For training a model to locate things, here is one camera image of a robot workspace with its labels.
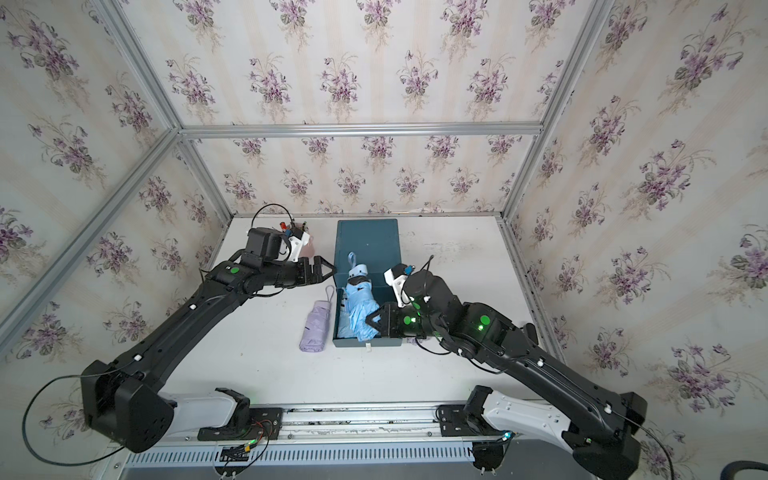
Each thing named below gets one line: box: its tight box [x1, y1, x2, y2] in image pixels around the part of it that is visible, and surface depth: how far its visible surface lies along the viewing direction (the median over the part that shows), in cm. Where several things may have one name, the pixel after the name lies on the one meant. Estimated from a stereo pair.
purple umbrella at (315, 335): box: [299, 285, 334, 353], surface depth 89 cm
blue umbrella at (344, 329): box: [337, 308, 357, 338], surface depth 81 cm
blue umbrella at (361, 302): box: [346, 251, 380, 341], surface depth 65 cm
